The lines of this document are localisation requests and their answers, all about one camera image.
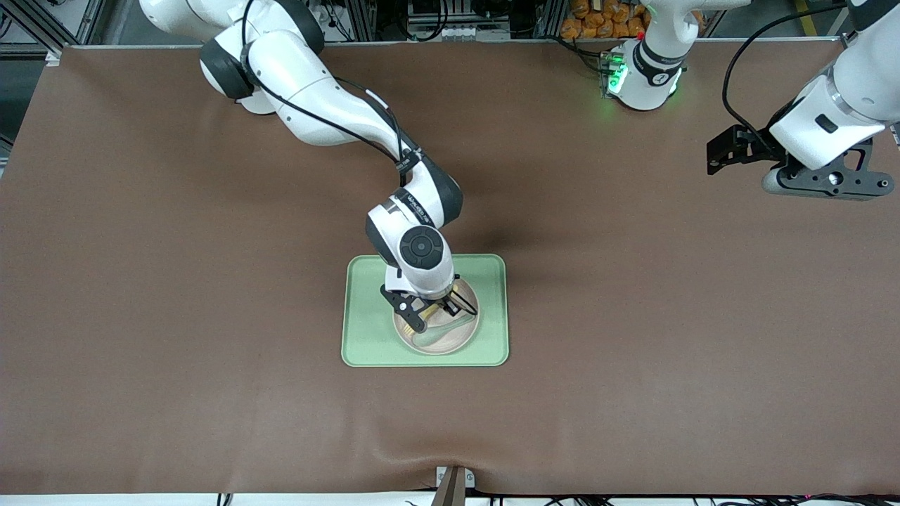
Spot yellow plastic fork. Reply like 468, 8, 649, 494
413, 299, 452, 330

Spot round beige plate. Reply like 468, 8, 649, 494
392, 278, 483, 356

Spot pale green plastic spoon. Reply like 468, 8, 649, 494
411, 315, 480, 351

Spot light green rectangular tray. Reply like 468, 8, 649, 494
341, 254, 510, 368

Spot orange packaged goods pile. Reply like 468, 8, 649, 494
560, 0, 651, 40

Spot brown table mat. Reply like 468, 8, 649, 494
0, 39, 900, 497

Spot white terminal block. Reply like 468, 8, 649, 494
408, 25, 480, 41

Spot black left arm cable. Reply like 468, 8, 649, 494
722, 2, 848, 138

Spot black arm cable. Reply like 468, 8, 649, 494
239, 0, 423, 188
722, 2, 848, 138

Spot grey camera stand clamp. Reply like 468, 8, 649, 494
430, 464, 477, 506

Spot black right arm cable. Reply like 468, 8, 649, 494
239, 0, 423, 188

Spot aluminium frame post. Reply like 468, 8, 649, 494
349, 0, 377, 41
536, 0, 569, 40

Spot aluminium frame rail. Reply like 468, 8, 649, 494
11, 0, 71, 53

